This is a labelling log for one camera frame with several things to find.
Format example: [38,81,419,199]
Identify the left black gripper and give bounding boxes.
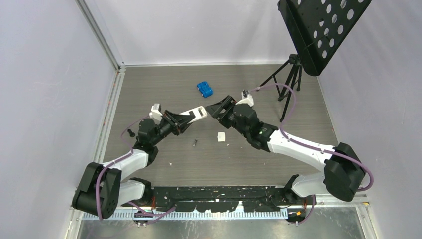
[151,111,195,146]

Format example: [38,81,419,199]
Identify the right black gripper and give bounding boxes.
[206,95,250,138]

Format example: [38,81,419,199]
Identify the white remote with black window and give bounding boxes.
[180,106,208,123]

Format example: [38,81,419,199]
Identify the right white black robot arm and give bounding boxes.
[205,96,367,205]

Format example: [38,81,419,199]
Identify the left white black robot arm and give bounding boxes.
[72,106,208,220]

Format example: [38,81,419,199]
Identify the blue toy car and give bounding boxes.
[197,81,213,98]

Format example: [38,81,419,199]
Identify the white battery cover plain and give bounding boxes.
[217,132,226,142]

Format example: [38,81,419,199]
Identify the black chess piece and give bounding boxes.
[127,129,135,138]

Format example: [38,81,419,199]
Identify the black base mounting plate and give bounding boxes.
[133,186,313,213]

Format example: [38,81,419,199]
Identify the black perforated music stand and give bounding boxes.
[255,0,372,123]

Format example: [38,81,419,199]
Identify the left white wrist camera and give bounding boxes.
[149,103,163,121]

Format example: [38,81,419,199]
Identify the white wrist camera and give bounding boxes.
[149,103,163,121]
[237,90,254,107]

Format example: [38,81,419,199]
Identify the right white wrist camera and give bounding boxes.
[237,90,254,107]

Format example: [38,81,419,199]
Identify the aluminium corner frame rail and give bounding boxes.
[75,0,126,75]

